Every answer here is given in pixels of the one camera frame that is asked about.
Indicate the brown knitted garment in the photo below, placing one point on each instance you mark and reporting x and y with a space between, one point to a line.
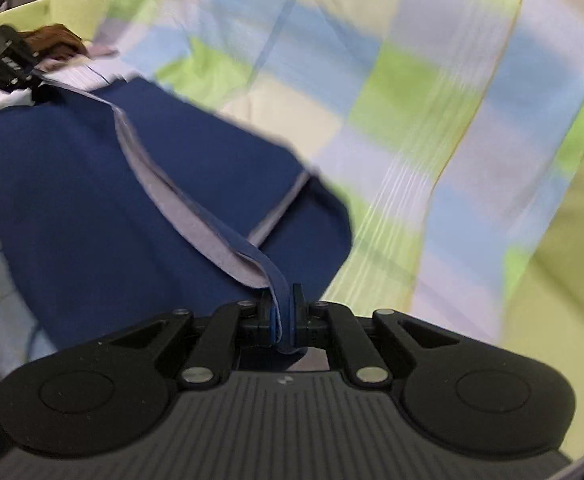
57 40

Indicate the green covered sofa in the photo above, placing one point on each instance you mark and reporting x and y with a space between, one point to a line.
562 285

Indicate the navy blue garment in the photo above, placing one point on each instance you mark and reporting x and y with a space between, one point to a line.
72 210

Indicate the blue green checked blanket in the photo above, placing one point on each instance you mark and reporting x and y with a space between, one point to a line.
422 110

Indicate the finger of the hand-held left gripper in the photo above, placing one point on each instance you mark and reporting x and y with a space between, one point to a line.
47 94

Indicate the pale pink garment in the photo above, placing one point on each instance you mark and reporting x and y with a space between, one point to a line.
103 51

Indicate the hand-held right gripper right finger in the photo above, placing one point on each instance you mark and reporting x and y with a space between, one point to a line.
299 310

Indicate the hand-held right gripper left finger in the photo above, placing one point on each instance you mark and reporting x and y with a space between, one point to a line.
273 325

